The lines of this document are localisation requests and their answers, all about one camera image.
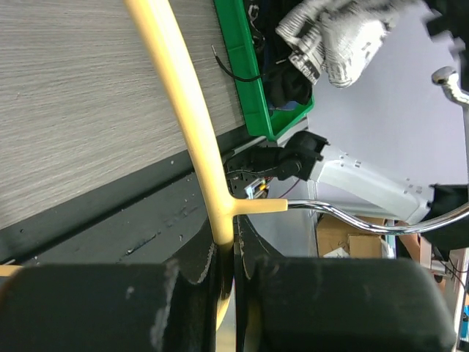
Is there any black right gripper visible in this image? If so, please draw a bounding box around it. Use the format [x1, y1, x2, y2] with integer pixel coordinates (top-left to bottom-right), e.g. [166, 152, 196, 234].
[424, 0, 468, 92]

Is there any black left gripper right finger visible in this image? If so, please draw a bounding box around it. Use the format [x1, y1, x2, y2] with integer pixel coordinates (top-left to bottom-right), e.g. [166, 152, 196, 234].
[234, 216, 457, 351]

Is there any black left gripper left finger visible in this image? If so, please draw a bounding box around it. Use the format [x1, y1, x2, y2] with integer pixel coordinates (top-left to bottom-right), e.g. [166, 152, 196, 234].
[1, 223, 220, 351]

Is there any white black printed garment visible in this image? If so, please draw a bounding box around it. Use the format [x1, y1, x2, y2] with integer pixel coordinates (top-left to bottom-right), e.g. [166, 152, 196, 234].
[276, 1, 416, 89]

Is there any yellow plastic hanger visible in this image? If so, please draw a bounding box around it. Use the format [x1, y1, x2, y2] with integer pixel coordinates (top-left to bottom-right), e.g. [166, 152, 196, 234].
[0, 0, 469, 331]

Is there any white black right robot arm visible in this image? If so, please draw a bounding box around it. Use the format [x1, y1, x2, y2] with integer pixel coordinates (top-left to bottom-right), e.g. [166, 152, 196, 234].
[227, 1, 468, 251]

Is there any cardboard box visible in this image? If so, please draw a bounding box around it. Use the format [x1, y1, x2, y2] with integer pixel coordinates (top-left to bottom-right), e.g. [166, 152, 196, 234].
[316, 215, 421, 263]

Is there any green plastic tray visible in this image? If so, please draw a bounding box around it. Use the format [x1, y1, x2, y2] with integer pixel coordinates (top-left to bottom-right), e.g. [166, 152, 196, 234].
[214, 1, 314, 142]

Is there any black drawstring cord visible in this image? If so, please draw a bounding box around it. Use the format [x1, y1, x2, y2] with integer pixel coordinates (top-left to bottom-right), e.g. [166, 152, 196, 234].
[211, 44, 263, 84]

